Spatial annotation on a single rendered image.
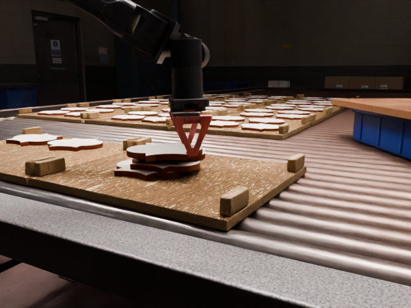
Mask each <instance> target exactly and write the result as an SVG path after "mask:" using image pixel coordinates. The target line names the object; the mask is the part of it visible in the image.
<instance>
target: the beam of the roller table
mask: <svg viewBox="0 0 411 308"><path fill-rule="evenodd" d="M0 255H3V256H5V257H8V258H10V259H14V260H17V261H19V262H22V263H25V264H28V265H31V266H34V267H36V268H40V269H42V270H45V271H49V272H51V273H54V274H57V275H60V276H63V277H66V278H68V279H71V280H74V281H77V282H80V283H82V284H86V285H89V286H91V287H94V288H97V289H100V290H103V291H106V292H109V293H112V294H114V295H117V296H121V297H123V298H126V299H129V300H132V301H135V302H137V303H140V304H144V305H146V306H149V307H153V308H411V287H409V286H406V285H401V284H396V283H393V282H388V281H385V280H380V279H375V278H371V277H366V276H362V275H358V274H353V273H348V272H345V271H340V270H336V269H332V268H327V267H323V266H319V265H313V264H310V263H305V262H300V261H297V260H292V259H289V258H284V257H279V256H275V255H270V254H265V253H262V252H257V251H252V250H249V249H244V248H240V247H235V246H231V245H227V244H223V243H217V242H214V241H209V240H204V239H201V238H196V237H193V236H188V235H182V234H179V233H174V232H169V231H166V230H161V229H156V228H153V227H148V226H144V225H139V224H134V223H131V222H126V221H121V220H118V219H113V218H108V217H104V216H100V215H96V214H92V213H86V212H83V211H78V210H73V209H70V208H65V207H60V206H57V205H52V204H48V203H43V202H38V201H35V200H30V199H25V198H22V197H17V196H12V195H8V194H3V193H0Z"/></svg>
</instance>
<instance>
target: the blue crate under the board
mask: <svg viewBox="0 0 411 308"><path fill-rule="evenodd" d="M352 111H353V112H355V118H354V133H353V139H354V140H356V141H358V142H362V143H364V144H367V145H370V146H373V147H375V148H378V149H381V150H384V151H386V152H389V153H392V154H395V155H397V156H401V157H403V158H406V159H408V160H411V120H410V119H403V118H400V117H394V116H390V115H384V114H378V113H375V112H369V111H362V110H359V109H353V108H352Z"/></svg>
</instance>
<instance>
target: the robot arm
mask: <svg viewBox="0 0 411 308"><path fill-rule="evenodd" d="M65 1H67V2H68V3H70V4H72V5H74V6H75V7H77V8H79V9H81V10H83V11H84V12H86V13H88V14H90V15H92V16H93V17H94V18H96V19H98V20H99V21H100V22H101V23H103V24H104V25H105V26H106V27H107V28H108V29H109V30H110V31H111V32H112V33H114V34H116V35H118V36H119V37H121V40H122V41H124V42H125V43H128V44H129V45H131V46H133V52H132V53H133V54H134V55H135V56H137V57H139V58H140V59H142V60H144V61H146V62H155V63H156V64H162V62H163V61H164V59H165V57H170V56H171V68H175V69H171V70H172V74H171V80H172V97H169V104H170V110H168V114H169V116H170V118H171V120H172V122H173V124H174V127H175V129H176V131H177V134H178V135H179V138H180V140H181V142H182V144H184V146H185V148H186V150H187V153H188V155H189V156H197V155H198V152H199V149H200V147H201V144H202V142H203V139H204V136H205V135H206V132H207V130H208V128H209V125H210V123H211V121H212V115H211V114H209V115H201V114H202V111H206V107H209V99H208V98H205V97H203V81H202V68H203V67H205V66H206V65H207V63H208V61H209V58H210V53H209V49H208V47H207V46H206V45H205V44H203V43H202V40H201V39H198V38H196V37H191V36H190V35H188V34H185V33H182V35H181V33H179V32H178V31H179V28H180V25H181V24H179V23H178V22H175V21H174V20H172V19H170V18H168V17H166V16H164V15H162V14H161V13H159V12H158V11H156V10H154V9H151V10H150V11H148V10H146V9H144V8H143V7H141V6H140V5H137V4H135V3H134V2H132V1H130V0H65ZM180 35H181V36H180ZM199 123H200V124H202V127H201V129H200V132H199V135H198V138H197V140H196V143H195V145H194V147H193V148H192V147H191V145H190V144H191V143H192V140H193V137H194V134H195V131H196V128H197V125H198V124H199ZM184 124H192V125H191V129H190V132H189V135H188V138H187V135H186V134H185V131H184V129H183V125H184Z"/></svg>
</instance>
